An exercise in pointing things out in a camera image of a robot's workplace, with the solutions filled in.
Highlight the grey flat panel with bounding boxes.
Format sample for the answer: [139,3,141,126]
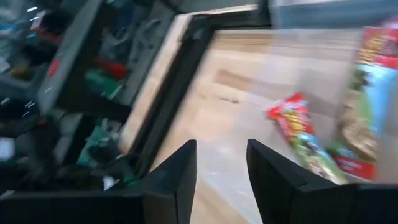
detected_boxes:
[36,0,105,116]

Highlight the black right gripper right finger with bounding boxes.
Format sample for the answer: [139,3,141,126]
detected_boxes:
[246,138,398,224]

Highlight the teal plastic item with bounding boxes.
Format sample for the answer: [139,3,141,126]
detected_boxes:
[76,119,121,167]

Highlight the green shelf item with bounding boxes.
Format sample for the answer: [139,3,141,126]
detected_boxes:
[85,68,124,100]

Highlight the red shelf item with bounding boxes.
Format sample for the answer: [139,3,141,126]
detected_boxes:
[94,57,129,81]

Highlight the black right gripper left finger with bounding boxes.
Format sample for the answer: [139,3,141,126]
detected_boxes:
[0,139,198,224]

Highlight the clear plastic bin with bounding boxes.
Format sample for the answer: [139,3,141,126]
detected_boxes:
[174,27,398,224]

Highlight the black metal table frame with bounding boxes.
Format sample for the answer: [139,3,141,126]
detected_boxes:
[129,0,271,178]

